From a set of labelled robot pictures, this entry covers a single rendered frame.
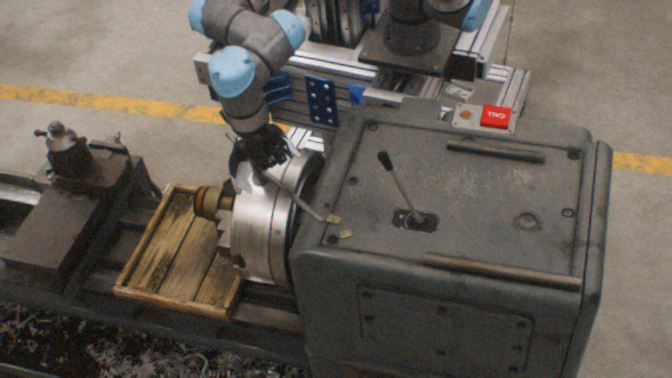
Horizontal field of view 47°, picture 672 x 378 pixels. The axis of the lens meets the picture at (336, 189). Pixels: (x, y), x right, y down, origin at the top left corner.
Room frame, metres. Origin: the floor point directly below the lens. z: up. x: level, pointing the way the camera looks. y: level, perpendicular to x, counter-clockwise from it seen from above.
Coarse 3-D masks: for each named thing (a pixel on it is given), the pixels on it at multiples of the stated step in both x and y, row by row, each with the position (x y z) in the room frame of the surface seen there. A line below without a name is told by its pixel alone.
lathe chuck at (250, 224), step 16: (288, 160) 1.17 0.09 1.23; (256, 192) 1.09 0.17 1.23; (272, 192) 1.09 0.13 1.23; (240, 208) 1.07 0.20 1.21; (256, 208) 1.06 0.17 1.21; (272, 208) 1.06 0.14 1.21; (240, 224) 1.05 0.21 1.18; (256, 224) 1.04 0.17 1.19; (240, 240) 1.03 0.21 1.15; (256, 240) 1.02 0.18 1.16; (256, 256) 1.00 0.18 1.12; (240, 272) 1.02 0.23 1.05; (256, 272) 1.00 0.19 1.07
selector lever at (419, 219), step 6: (396, 180) 0.97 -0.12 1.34; (402, 186) 0.97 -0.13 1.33; (402, 192) 0.96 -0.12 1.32; (408, 198) 0.96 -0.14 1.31; (408, 204) 0.95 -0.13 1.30; (414, 210) 0.95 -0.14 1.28; (414, 216) 0.94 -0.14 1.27; (420, 216) 0.94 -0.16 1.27; (414, 222) 0.94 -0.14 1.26; (420, 222) 0.93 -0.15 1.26; (426, 222) 0.93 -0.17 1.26; (420, 228) 0.92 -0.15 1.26
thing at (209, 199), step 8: (200, 192) 1.21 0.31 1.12; (208, 192) 1.21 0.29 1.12; (216, 192) 1.20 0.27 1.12; (200, 200) 1.19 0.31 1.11; (208, 200) 1.19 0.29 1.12; (216, 200) 1.18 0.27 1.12; (224, 200) 1.19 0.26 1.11; (232, 200) 1.18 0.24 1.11; (200, 208) 1.18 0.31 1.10; (208, 208) 1.17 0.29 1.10; (216, 208) 1.16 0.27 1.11; (224, 208) 1.17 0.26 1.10; (232, 208) 1.20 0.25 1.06; (200, 216) 1.18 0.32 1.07; (208, 216) 1.17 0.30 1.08
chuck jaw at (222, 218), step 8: (216, 216) 1.15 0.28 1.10; (224, 216) 1.14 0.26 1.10; (216, 224) 1.14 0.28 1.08; (224, 224) 1.12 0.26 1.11; (224, 232) 1.09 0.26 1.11; (224, 240) 1.07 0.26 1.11; (224, 248) 1.05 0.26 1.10; (224, 256) 1.05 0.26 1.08; (232, 256) 1.04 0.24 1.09; (240, 256) 1.02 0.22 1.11; (240, 264) 1.02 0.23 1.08
